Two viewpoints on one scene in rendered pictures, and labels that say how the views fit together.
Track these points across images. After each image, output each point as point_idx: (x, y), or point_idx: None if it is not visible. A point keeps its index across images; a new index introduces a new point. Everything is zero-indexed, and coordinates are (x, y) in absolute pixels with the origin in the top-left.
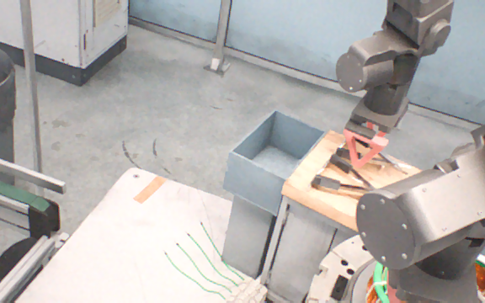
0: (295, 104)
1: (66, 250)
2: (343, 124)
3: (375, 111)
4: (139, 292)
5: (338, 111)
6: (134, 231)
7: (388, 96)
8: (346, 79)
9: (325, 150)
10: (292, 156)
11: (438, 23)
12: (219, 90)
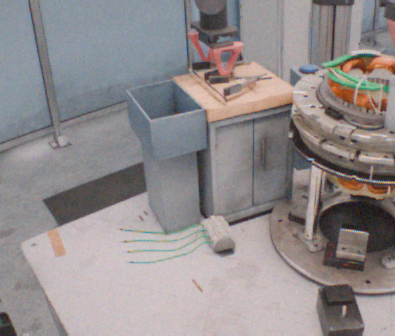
0: None
1: (69, 321)
2: (35, 167)
3: (219, 28)
4: (155, 293)
5: (22, 162)
6: (90, 271)
7: (223, 12)
8: (209, 5)
9: (191, 85)
10: (156, 118)
11: None
12: None
